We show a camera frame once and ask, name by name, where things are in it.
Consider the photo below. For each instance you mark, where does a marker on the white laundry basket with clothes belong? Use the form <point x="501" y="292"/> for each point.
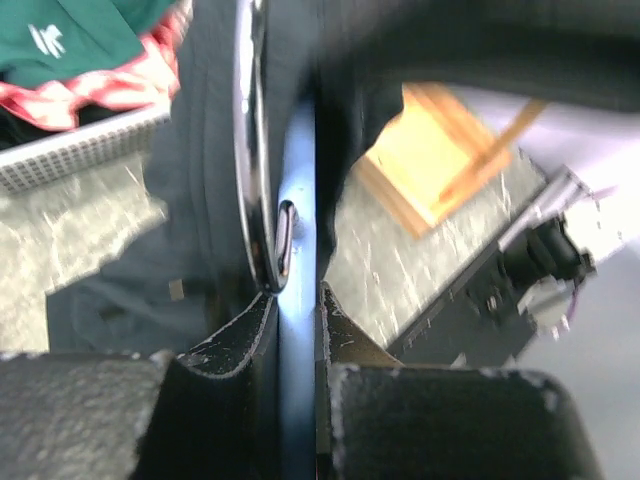
<point x="41" y="162"/>

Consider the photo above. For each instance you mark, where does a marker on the wooden hanger rack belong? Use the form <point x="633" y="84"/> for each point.
<point x="436" y="155"/>

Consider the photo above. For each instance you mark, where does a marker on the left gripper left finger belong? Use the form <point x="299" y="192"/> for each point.
<point x="208" y="414"/>

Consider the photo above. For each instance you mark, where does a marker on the teal garment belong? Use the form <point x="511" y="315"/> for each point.
<point x="48" y="40"/>

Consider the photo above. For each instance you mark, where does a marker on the dark navy shorts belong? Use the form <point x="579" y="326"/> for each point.
<point x="177" y="283"/>

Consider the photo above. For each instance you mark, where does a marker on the blue hanger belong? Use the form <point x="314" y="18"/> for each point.
<point x="280" y="242"/>

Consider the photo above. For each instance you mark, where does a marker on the pink garment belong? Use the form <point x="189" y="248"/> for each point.
<point x="150" y="79"/>

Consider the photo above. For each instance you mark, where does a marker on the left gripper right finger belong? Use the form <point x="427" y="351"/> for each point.
<point x="380" y="419"/>

